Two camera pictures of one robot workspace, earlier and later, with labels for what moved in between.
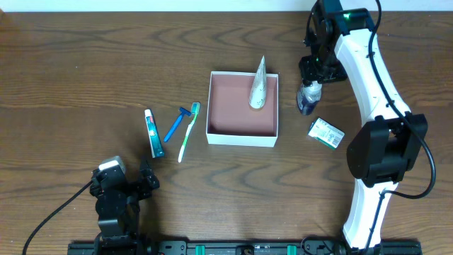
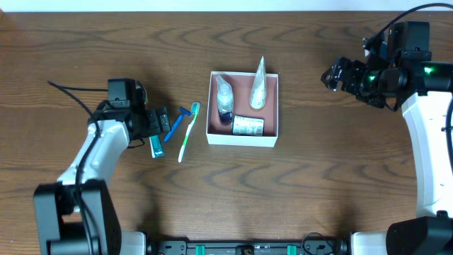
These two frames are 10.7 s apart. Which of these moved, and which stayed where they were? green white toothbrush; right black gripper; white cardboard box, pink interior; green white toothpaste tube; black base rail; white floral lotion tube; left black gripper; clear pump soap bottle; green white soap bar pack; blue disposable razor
Moved: green white soap bar pack; left black gripper; clear pump soap bottle; right black gripper
Stayed: green white toothbrush; blue disposable razor; black base rail; white cardboard box, pink interior; white floral lotion tube; green white toothpaste tube
